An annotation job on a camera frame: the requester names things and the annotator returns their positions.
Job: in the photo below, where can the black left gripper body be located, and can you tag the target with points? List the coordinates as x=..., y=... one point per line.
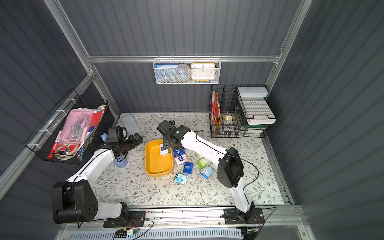
x=120, y=149

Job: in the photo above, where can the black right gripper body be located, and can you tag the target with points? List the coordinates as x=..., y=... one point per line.
x=169, y=142

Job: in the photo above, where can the pink blue Tempo tissue pack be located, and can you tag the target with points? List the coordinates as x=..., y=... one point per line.
x=163, y=150

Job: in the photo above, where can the pink floral tissue pack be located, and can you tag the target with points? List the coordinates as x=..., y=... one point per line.
x=181, y=159

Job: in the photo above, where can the dark blue Tempo tissue pack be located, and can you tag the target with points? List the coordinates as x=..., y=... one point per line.
x=188, y=168

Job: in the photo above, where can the green tissue pack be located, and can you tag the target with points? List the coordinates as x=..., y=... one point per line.
x=203, y=162

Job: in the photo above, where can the teal cartoon tissue pack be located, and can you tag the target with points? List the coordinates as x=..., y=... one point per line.
x=181, y=179

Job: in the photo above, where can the light blue tissue pack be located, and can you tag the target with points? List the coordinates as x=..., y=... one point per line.
x=207, y=172

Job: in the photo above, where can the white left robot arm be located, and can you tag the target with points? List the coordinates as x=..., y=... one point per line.
x=74, y=200

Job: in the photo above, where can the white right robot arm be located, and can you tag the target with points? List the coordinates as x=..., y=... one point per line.
x=229, y=165

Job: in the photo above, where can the translucent box lid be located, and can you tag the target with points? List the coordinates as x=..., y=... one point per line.
x=131, y=125

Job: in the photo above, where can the yellow storage box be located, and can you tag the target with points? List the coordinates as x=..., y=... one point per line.
x=157, y=165

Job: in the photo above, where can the pink pencil case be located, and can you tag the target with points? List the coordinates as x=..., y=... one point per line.
x=77, y=121

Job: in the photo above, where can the yellow utility knife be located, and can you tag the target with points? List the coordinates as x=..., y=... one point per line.
x=219, y=122

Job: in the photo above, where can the grey tape roll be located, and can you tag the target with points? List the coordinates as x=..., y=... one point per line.
x=182, y=73

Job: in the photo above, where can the beige alarm clock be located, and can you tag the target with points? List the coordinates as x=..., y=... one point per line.
x=203, y=71

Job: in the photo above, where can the black wire side basket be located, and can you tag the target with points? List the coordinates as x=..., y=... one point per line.
x=45, y=141

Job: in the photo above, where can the black wire desk organizer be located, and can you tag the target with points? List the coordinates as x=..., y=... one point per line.
x=228, y=98

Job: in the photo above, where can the white wire wall basket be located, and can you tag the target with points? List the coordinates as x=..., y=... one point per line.
x=165, y=73

